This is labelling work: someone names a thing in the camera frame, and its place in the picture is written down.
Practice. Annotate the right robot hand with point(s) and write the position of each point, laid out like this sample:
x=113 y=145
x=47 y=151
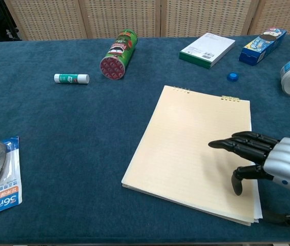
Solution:
x=288 y=161

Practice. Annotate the cream paper notepad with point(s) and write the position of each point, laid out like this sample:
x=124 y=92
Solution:
x=186 y=153

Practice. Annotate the small blue cap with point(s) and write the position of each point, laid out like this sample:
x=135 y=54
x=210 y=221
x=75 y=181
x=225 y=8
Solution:
x=232 y=77

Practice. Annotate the blue Oreo cookie box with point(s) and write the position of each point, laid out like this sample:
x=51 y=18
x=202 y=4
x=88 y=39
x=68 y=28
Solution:
x=261 y=46

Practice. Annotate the white box green edge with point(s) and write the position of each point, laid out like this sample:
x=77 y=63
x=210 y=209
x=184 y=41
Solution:
x=207 y=50

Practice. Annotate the green Pringles can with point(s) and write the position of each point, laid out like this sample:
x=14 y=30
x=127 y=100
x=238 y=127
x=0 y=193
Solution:
x=118 y=55

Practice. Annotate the woven folding screen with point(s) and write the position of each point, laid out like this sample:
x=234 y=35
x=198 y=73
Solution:
x=134 y=18

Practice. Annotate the dark blue table mat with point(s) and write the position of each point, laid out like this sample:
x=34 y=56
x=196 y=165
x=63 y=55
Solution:
x=70 y=128

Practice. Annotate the white green glue stick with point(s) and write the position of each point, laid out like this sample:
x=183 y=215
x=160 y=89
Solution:
x=70 y=78

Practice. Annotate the correction tape blister pack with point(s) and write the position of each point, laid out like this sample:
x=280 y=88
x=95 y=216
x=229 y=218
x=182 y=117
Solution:
x=2 y=189

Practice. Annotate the black tripod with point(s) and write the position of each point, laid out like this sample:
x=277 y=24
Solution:
x=13 y=33

